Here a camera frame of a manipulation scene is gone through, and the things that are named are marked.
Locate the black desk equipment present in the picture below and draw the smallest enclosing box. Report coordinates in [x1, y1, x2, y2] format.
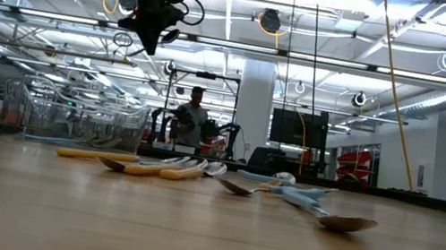
[246, 142, 328, 180]

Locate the white column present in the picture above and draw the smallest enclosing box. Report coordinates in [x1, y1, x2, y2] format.
[227, 58, 280, 165]

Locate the clear plastic tray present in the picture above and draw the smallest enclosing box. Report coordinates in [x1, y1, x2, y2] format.
[0, 69, 156, 159]

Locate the yellow hanging cable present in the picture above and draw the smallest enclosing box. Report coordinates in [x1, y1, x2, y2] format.
[350, 0, 446, 194]

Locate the red rack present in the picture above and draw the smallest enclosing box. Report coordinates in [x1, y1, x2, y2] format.
[333, 146, 376, 185]

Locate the person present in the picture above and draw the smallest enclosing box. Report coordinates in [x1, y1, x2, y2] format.
[168, 82, 215, 150]

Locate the silver ventilation duct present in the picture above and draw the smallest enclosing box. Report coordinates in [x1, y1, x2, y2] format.
[376, 72, 446, 130]

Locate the black monitor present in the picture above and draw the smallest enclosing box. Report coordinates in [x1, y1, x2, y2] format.
[268, 106, 333, 152]

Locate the black background workstation frame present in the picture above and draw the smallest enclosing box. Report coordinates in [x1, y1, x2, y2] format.
[157, 65, 244, 159]

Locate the yellow-handled spoon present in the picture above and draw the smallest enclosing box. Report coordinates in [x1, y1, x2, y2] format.
[93, 144, 184, 184]

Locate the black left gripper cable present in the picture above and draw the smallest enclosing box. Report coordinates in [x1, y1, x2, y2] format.
[176, 0, 210, 30]

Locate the black aluminium table frame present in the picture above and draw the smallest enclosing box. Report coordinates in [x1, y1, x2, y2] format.
[0, 118, 446, 217]

